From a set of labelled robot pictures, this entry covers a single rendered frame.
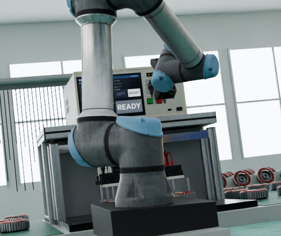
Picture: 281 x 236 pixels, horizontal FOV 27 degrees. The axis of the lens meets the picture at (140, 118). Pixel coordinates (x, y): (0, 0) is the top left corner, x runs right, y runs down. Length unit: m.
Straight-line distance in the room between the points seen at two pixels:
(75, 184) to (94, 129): 0.82
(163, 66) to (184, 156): 0.65
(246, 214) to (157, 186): 0.58
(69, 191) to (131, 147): 0.91
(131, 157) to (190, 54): 0.44
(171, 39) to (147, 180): 0.45
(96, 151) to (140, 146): 0.13
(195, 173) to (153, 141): 1.00
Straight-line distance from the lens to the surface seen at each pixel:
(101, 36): 1.61
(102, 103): 1.57
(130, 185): 1.46
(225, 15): 9.56
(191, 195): 2.13
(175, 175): 2.21
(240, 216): 1.97
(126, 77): 2.30
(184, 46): 1.74
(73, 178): 2.34
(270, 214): 2.02
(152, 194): 1.45
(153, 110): 2.30
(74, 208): 2.34
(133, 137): 1.46
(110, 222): 1.43
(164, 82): 1.86
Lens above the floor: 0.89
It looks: 6 degrees up
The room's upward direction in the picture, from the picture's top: 7 degrees counter-clockwise
